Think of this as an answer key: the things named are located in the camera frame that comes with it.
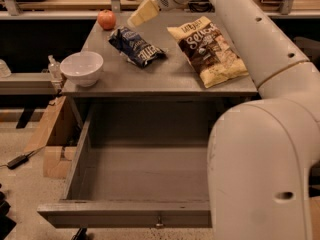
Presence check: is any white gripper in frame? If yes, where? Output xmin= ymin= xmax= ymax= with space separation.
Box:
xmin=127 ymin=0 xmax=191 ymax=27

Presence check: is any blue chip bag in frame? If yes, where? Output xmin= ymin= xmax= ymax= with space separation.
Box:
xmin=108 ymin=26 xmax=166 ymax=68

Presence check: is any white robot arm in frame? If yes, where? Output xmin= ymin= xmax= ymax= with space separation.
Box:
xmin=156 ymin=0 xmax=320 ymax=240

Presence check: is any yellow brown chip bag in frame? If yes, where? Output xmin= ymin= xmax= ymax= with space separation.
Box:
xmin=167 ymin=16 xmax=248 ymax=88

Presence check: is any open grey top drawer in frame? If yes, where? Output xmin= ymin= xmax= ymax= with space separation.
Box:
xmin=38 ymin=100 xmax=215 ymax=228

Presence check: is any red apple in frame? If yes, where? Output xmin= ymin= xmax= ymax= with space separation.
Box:
xmin=97 ymin=10 xmax=116 ymax=30

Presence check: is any grey cabinet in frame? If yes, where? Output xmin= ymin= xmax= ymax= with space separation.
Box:
xmin=63 ymin=13 xmax=257 ymax=128

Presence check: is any white bowl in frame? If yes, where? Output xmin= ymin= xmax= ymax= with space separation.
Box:
xmin=60 ymin=51 xmax=104 ymax=87

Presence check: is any clear sanitizer bottle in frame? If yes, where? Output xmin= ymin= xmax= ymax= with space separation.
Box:
xmin=48 ymin=55 xmax=63 ymax=81

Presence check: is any cardboard box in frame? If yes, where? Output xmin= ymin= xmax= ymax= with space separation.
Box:
xmin=24 ymin=96 xmax=78 ymax=179

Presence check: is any black power adapter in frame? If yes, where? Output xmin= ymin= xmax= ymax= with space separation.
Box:
xmin=7 ymin=155 xmax=28 ymax=170

